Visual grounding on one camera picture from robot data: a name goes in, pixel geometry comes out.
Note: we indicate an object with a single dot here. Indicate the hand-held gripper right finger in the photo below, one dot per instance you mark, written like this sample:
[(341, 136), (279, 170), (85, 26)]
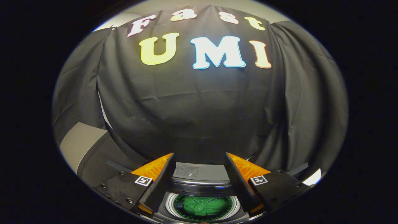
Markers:
[(238, 183)]

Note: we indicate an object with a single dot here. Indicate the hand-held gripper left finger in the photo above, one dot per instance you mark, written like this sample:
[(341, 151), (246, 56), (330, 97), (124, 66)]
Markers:
[(161, 183)]

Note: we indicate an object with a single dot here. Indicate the dark washing machine lid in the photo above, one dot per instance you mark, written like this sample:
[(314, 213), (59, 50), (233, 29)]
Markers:
[(202, 189)]

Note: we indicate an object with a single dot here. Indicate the grey washing machine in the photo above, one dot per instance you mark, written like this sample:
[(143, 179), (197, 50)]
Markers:
[(202, 172)]

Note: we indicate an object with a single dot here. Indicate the green polo shirt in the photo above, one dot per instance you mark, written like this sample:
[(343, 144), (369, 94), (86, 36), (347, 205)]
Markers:
[(202, 206)]

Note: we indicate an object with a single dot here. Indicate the white paper sheet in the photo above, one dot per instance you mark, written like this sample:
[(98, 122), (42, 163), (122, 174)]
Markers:
[(312, 178)]

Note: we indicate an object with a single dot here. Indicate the grey cabinet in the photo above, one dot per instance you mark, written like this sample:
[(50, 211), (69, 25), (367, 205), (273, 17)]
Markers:
[(80, 140)]

